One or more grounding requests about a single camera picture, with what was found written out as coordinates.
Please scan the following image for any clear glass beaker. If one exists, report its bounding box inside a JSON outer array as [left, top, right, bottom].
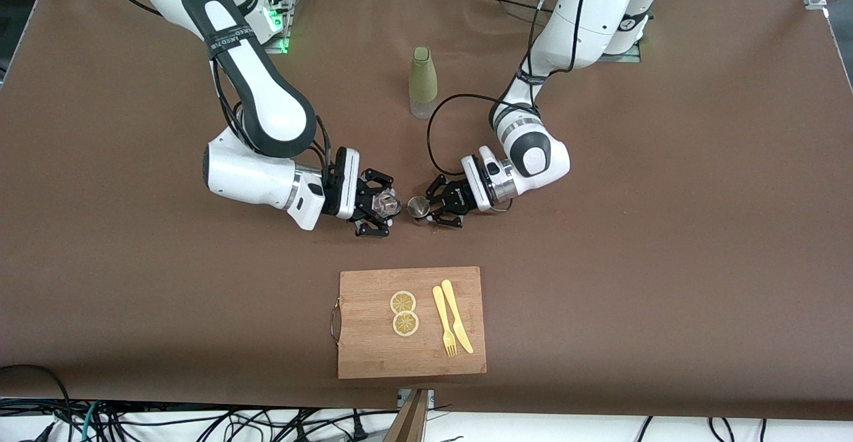
[[372, 189, 402, 220]]

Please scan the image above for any yellow plastic knife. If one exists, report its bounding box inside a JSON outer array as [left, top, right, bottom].
[[440, 279, 474, 355]]

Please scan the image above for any yellow plastic fork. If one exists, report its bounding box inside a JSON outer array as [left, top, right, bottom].
[[432, 285, 458, 358]]

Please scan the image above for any green sleeved clear bottle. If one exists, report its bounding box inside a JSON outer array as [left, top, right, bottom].
[[408, 46, 439, 120]]

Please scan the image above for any wooden cutting board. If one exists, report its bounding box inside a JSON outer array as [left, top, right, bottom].
[[330, 266, 488, 381]]

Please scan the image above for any wooden beam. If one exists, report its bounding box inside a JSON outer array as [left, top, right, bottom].
[[383, 389, 430, 442]]

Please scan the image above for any brown table cover sheet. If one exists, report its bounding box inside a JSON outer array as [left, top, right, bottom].
[[0, 0, 853, 423]]

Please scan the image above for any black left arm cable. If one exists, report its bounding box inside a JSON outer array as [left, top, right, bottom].
[[426, 0, 597, 177]]

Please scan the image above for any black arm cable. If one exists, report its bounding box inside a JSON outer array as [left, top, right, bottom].
[[212, 55, 334, 186], [426, 0, 597, 177]]

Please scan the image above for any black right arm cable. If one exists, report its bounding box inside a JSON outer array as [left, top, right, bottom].
[[212, 55, 334, 186]]

